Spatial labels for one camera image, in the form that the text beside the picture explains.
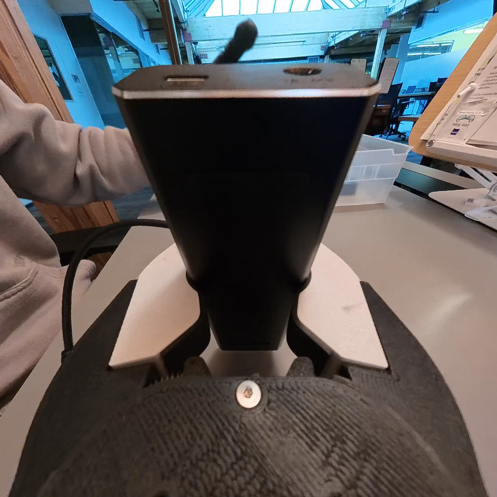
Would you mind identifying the black office chair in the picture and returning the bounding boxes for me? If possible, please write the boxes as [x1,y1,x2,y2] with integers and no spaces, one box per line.
[382,83,408,140]

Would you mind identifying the person's torso in grey sweatshirt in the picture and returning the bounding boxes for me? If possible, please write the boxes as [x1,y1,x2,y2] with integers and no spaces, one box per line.
[0,182,97,408]

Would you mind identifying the translucent plastic bin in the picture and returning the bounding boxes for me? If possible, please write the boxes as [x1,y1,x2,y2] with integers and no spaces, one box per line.
[335,134,413,207]

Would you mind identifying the white stand base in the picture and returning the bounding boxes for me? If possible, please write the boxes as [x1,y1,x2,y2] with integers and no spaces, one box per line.
[429,163,497,233]

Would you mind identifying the black USB hub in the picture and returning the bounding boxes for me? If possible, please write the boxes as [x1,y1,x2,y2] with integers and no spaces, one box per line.
[112,63,382,351]

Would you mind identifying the grey desk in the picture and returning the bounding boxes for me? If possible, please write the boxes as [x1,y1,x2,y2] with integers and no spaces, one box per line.
[0,182,497,497]

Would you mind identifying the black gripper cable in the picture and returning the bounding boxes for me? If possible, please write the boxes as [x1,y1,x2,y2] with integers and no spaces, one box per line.
[61,218,169,360]

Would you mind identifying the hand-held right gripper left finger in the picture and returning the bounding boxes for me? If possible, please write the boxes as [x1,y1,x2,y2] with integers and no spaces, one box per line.
[108,244,212,379]

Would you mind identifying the black USB cable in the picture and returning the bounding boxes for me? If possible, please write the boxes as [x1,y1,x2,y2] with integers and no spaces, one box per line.
[213,19,259,64]

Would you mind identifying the person's left forearm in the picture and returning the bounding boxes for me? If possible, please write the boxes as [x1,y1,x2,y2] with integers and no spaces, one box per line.
[0,78,153,206]

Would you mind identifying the wooden document board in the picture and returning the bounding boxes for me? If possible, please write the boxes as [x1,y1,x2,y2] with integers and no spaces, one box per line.
[409,17,497,173]

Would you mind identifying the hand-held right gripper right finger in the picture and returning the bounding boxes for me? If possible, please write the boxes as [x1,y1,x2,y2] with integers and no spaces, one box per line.
[289,243,390,379]

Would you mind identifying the wooden pillar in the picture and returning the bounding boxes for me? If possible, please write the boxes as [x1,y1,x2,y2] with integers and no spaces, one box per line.
[0,0,119,233]

